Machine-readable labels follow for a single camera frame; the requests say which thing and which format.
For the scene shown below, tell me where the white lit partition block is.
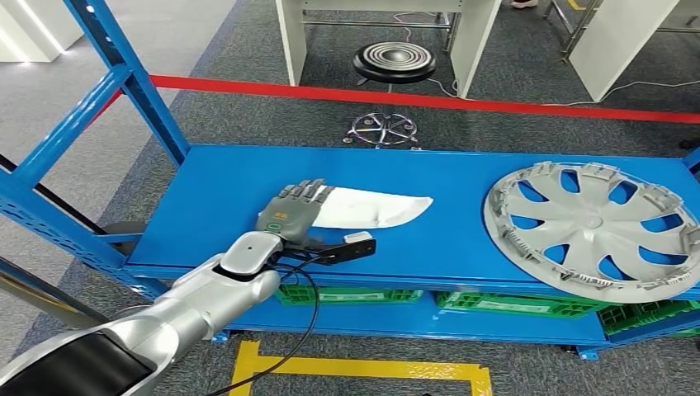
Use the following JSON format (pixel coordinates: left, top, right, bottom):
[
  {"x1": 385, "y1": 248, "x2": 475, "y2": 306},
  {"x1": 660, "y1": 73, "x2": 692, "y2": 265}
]
[{"x1": 0, "y1": 0, "x2": 86, "y2": 63}]

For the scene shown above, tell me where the red barrier belt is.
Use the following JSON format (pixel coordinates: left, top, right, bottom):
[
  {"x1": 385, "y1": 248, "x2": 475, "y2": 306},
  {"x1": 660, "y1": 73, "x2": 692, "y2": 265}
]
[
  {"x1": 90, "y1": 88, "x2": 125, "y2": 121},
  {"x1": 149, "y1": 74, "x2": 700, "y2": 125}
]

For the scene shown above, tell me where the blue metal shelf rack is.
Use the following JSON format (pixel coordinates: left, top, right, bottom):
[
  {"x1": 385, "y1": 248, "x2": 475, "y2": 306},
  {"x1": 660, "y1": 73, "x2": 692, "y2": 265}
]
[{"x1": 0, "y1": 0, "x2": 700, "y2": 362}]

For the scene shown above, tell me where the white plastic car body part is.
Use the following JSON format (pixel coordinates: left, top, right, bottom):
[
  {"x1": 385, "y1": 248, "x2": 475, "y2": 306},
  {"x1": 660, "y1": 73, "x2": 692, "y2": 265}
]
[{"x1": 312, "y1": 186, "x2": 435, "y2": 230}]

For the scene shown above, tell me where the green plastic crate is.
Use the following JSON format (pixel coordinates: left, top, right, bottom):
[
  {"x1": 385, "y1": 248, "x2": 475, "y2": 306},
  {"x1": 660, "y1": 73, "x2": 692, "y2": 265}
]
[
  {"x1": 275, "y1": 284, "x2": 425, "y2": 306},
  {"x1": 435, "y1": 290, "x2": 622, "y2": 320},
  {"x1": 597, "y1": 299, "x2": 700, "y2": 338}
]

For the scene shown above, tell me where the chrome stanchion post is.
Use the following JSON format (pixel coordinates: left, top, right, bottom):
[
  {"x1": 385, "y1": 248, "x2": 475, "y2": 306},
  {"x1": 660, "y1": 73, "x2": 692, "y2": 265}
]
[{"x1": 0, "y1": 255, "x2": 111, "y2": 330}]

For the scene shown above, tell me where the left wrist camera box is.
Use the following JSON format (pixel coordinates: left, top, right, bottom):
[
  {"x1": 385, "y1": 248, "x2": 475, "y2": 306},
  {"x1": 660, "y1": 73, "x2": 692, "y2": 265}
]
[{"x1": 284, "y1": 231, "x2": 378, "y2": 267}]

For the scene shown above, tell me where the yellow floor tape square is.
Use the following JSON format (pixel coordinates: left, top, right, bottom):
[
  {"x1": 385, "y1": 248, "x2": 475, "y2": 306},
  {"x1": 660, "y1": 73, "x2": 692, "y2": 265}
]
[{"x1": 228, "y1": 340, "x2": 494, "y2": 396}]

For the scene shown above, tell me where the white desk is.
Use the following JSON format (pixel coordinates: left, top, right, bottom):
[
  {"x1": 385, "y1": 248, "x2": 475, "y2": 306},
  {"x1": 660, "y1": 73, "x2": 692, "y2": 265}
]
[
  {"x1": 568, "y1": 0, "x2": 682, "y2": 103},
  {"x1": 275, "y1": 0, "x2": 503, "y2": 100}
]

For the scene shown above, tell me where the black round stool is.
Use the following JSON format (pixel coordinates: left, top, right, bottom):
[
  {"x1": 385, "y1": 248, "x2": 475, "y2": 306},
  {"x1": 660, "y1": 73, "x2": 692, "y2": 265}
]
[{"x1": 343, "y1": 41, "x2": 438, "y2": 150}]

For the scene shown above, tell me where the silver wheel hubcap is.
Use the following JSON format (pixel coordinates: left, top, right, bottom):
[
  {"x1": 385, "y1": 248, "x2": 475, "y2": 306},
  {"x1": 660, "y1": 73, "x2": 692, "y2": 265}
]
[{"x1": 483, "y1": 161, "x2": 700, "y2": 289}]

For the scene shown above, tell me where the black robot wrist cable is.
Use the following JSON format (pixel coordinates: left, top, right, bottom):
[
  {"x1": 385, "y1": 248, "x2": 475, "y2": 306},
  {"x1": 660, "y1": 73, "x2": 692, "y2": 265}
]
[{"x1": 205, "y1": 255, "x2": 336, "y2": 396}]

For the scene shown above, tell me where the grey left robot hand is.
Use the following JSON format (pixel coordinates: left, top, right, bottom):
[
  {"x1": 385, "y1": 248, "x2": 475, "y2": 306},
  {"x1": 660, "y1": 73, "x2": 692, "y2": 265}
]
[{"x1": 255, "y1": 178, "x2": 336, "y2": 245}]

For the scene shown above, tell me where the thin black bar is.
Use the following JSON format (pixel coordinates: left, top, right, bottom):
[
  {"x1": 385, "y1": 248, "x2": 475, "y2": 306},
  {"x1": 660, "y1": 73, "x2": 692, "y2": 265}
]
[{"x1": 0, "y1": 153, "x2": 107, "y2": 236}]

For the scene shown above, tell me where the black round stanchion base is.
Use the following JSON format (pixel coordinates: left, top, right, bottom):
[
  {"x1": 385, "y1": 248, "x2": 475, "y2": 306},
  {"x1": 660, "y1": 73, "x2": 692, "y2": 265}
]
[{"x1": 101, "y1": 221, "x2": 148, "y2": 257}]

